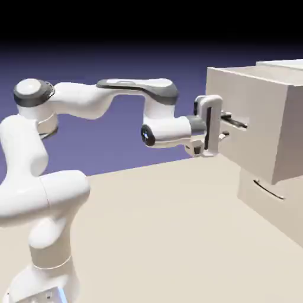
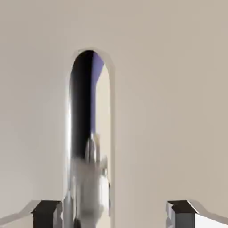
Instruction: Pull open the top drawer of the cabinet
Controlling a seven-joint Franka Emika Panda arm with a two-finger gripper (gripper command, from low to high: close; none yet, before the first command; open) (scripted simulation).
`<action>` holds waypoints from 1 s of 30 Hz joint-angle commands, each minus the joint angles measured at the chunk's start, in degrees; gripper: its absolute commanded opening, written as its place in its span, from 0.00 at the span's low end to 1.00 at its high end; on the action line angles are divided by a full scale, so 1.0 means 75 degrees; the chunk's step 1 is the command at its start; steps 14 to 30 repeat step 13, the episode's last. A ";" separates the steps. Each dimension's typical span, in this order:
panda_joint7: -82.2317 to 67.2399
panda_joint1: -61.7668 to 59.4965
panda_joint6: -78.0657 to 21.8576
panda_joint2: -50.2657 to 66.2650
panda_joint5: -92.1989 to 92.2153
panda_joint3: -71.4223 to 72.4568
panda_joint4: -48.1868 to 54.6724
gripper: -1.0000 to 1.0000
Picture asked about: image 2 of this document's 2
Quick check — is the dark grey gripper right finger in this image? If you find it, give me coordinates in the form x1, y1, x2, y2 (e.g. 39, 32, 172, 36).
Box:
165, 199, 228, 228

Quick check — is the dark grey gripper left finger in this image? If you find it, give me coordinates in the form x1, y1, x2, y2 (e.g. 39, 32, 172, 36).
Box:
0, 200, 63, 228

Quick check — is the beige drawer front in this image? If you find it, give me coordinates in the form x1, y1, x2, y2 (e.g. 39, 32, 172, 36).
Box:
0, 0, 228, 228

